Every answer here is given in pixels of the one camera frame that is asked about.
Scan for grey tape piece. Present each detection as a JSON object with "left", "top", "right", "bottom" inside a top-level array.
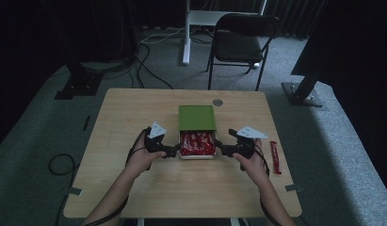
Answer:
[{"left": 283, "top": 184, "right": 303, "bottom": 193}]

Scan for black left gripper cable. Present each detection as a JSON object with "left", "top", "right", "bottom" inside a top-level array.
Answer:
[{"left": 83, "top": 126, "right": 152, "bottom": 226}]

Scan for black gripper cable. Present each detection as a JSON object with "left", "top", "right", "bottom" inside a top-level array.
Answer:
[
  {"left": 83, "top": 126, "right": 152, "bottom": 226},
  {"left": 252, "top": 145, "right": 284, "bottom": 226}
]

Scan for red snack bar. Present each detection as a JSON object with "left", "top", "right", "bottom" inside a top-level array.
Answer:
[{"left": 268, "top": 140, "right": 282, "bottom": 176}]

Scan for black stand with bolted base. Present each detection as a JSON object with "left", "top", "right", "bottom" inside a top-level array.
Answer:
[{"left": 281, "top": 60, "right": 325, "bottom": 108}]

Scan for white desk frame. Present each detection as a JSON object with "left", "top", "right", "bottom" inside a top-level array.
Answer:
[{"left": 182, "top": 0, "right": 268, "bottom": 66}]

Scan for black folding chair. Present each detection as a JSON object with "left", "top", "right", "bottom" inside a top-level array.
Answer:
[{"left": 206, "top": 12, "right": 281, "bottom": 92}]

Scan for person's right hand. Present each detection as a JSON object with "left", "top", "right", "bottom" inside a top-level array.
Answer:
[{"left": 233, "top": 138, "right": 271, "bottom": 186}]

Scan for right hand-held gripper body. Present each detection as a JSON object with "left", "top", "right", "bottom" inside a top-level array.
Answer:
[{"left": 227, "top": 125, "right": 269, "bottom": 160}]

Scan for white drawer tray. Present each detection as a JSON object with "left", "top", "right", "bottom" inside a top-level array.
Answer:
[{"left": 177, "top": 129, "right": 218, "bottom": 161}]

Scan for white floor cable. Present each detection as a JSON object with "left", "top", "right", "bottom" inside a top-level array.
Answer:
[{"left": 139, "top": 25, "right": 186, "bottom": 45}]

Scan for black stand with flat base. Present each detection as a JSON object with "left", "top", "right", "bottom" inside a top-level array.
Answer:
[{"left": 54, "top": 46, "right": 105, "bottom": 101}]

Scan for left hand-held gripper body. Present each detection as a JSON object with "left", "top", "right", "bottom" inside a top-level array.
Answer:
[{"left": 143, "top": 121, "right": 178, "bottom": 160}]

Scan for pile of red packets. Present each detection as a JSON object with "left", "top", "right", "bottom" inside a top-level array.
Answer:
[{"left": 180, "top": 131, "right": 217, "bottom": 157}]

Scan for large dark cloth screen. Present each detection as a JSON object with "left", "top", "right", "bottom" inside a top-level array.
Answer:
[{"left": 290, "top": 0, "right": 387, "bottom": 197}]

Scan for black looped floor cable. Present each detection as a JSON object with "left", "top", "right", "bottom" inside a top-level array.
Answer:
[{"left": 48, "top": 153, "right": 77, "bottom": 176}]

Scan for person's left hand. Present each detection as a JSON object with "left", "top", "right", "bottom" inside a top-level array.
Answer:
[{"left": 124, "top": 141, "right": 168, "bottom": 181}]

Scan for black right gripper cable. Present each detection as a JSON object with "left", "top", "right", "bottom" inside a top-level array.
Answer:
[{"left": 252, "top": 145, "right": 284, "bottom": 226}]

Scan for black floor cables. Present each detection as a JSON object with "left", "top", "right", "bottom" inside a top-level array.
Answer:
[{"left": 101, "top": 42, "right": 175, "bottom": 90}]

